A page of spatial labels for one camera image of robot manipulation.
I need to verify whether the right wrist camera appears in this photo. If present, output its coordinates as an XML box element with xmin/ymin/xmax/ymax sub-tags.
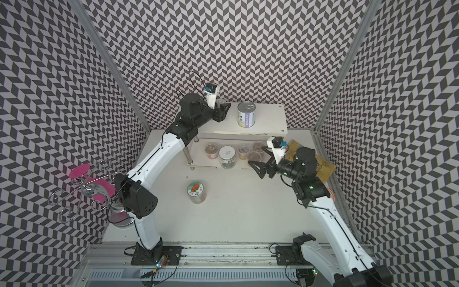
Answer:
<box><xmin>267</xmin><ymin>136</ymin><xmax>288</xmax><ymax>164</ymax></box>

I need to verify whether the pink seed cup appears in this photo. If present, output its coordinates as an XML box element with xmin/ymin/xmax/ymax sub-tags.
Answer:
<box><xmin>247</xmin><ymin>151</ymin><xmax>262</xmax><ymax>161</ymax></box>
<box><xmin>204</xmin><ymin>142</ymin><xmax>219</xmax><ymax>160</ymax></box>
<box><xmin>252</xmin><ymin>141</ymin><xmax>266</xmax><ymax>153</ymax></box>

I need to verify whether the small yellow seed cup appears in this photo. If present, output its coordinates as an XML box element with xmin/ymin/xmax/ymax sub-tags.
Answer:
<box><xmin>237</xmin><ymin>144</ymin><xmax>251</xmax><ymax>160</ymax></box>

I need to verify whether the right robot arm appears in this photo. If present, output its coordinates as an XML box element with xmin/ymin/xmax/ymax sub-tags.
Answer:
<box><xmin>249</xmin><ymin>142</ymin><xmax>393</xmax><ymax>287</ymax></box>

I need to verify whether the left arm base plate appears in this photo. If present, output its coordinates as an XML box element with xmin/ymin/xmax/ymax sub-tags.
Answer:
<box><xmin>131</xmin><ymin>245</ymin><xmax>183</xmax><ymax>266</ymax></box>

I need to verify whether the white lid dark jar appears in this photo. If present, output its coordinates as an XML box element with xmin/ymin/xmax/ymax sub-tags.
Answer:
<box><xmin>219</xmin><ymin>145</ymin><xmax>236</xmax><ymax>169</ymax></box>

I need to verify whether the yellow blue snack bag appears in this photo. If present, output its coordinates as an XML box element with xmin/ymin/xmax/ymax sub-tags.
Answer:
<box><xmin>284</xmin><ymin>140</ymin><xmax>336</xmax><ymax>184</ymax></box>

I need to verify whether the pink plate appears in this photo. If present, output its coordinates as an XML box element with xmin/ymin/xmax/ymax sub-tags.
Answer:
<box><xmin>69</xmin><ymin>164</ymin><xmax>91</xmax><ymax>179</ymax></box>

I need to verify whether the wire cup rack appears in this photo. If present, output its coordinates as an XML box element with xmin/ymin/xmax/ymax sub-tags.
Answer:
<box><xmin>48</xmin><ymin>160</ymin><xmax>125</xmax><ymax>224</ymax></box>

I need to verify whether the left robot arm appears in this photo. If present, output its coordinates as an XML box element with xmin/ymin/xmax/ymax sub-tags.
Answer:
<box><xmin>114</xmin><ymin>93</ymin><xmax>231</xmax><ymax>252</ymax></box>

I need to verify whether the white two-tier shelf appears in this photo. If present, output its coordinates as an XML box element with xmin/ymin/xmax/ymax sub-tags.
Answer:
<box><xmin>188</xmin><ymin>103</ymin><xmax>288</xmax><ymax>169</ymax></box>

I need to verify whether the purple white tin can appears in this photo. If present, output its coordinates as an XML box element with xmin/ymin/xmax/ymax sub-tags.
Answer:
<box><xmin>237</xmin><ymin>102</ymin><xmax>256</xmax><ymax>128</ymax></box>

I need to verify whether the tomato label seed jar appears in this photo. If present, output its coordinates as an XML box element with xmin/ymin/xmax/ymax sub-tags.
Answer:
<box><xmin>186</xmin><ymin>182</ymin><xmax>206</xmax><ymax>204</ymax></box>

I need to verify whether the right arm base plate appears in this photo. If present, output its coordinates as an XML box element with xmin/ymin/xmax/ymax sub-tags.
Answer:
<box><xmin>275</xmin><ymin>246</ymin><xmax>313</xmax><ymax>266</ymax></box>

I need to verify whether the aluminium front rail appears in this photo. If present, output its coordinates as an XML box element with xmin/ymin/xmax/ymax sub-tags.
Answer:
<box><xmin>80</xmin><ymin>243</ymin><xmax>377</xmax><ymax>270</ymax></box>

